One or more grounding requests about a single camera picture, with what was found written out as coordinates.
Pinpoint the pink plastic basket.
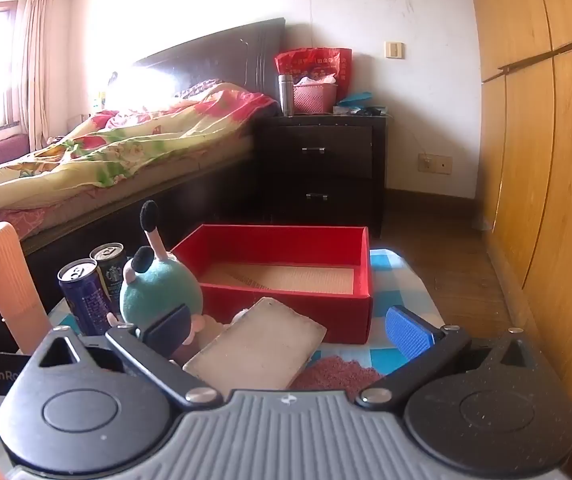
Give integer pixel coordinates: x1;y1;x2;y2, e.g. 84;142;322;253
292;81;339;115

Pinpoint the blue white checkered tablecloth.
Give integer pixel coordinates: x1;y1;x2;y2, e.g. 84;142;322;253
0;247;449;480

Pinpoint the beige wall socket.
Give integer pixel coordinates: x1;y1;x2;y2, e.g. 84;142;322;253
417;153;453;176

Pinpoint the dark wooden nightstand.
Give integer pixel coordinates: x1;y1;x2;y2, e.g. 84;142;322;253
255;112;388;240

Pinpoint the dark green drink can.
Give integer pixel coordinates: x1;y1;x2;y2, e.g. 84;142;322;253
89;242;129;301

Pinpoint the dark wooden headboard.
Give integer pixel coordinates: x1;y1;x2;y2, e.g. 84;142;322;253
131;17;287;106

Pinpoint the blue drink can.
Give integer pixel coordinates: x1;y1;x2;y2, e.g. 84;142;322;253
57;258;117;336

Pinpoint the red rolled towel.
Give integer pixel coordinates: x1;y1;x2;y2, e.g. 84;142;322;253
290;355;386;392

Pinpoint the nightstand drawer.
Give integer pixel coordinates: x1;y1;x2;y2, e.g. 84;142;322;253
265;177;373;227
261;122;373;179

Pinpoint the purple grey fuzzy sock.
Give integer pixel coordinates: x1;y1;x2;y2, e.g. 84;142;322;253
182;296;328;392

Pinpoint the green plush toy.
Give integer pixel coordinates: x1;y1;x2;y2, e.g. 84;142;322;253
116;200;206;336

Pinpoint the orange ribbed block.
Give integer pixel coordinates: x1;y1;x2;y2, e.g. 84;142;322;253
0;221;51;356

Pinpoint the steel thermos flask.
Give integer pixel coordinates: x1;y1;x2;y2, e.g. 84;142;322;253
278;74;295;117

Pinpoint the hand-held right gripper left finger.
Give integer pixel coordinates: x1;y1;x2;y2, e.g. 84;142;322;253
30;304;224;408

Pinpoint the beige curtain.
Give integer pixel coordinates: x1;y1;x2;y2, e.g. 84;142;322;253
13;0;59;151

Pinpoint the light wooden wardrobe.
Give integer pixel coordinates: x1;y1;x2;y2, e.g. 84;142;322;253
466;0;572;480

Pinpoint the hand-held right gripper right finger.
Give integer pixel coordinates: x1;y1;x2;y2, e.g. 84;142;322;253
356;305;559;408

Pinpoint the red plastic bag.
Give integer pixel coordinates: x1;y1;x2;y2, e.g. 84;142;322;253
274;47;353;108

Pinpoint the teal folded paper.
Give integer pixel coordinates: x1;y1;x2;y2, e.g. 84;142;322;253
338;91;374;110

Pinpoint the pink floral bedsheet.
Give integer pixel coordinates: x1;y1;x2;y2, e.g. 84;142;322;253
0;207;74;241

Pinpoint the red cardboard box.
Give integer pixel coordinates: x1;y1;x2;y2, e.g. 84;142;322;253
170;224;373;345

